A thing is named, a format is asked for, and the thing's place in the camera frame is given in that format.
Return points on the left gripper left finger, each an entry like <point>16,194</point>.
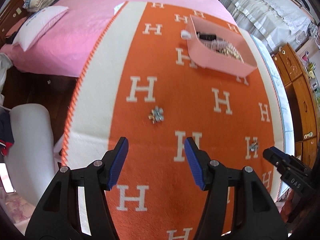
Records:
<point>113,161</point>

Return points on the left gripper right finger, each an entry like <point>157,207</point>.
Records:
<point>199,163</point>

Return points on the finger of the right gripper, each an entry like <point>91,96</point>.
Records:
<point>273,158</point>
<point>280,154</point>

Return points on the pink jewelry tray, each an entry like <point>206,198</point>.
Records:
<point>236,59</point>

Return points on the blue white paper sheet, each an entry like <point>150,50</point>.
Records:
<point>278,104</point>

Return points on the orange H-pattern blanket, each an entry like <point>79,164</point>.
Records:
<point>139,62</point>

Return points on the white chair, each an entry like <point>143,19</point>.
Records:
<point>30,162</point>

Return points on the wooden dresser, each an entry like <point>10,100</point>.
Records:
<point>302,103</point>

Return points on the smartphone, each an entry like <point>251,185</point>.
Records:
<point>8,187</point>

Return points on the pink bed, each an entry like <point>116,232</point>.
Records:
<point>65,47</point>

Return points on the white lace covered furniture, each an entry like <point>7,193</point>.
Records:
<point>273,22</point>

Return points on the grey jacket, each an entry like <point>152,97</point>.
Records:
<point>5,65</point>

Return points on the white pillow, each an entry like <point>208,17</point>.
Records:
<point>37,25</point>

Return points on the folded clothes stack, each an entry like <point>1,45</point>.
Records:
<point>36,5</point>

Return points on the wooden headboard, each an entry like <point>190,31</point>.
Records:
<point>11,14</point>

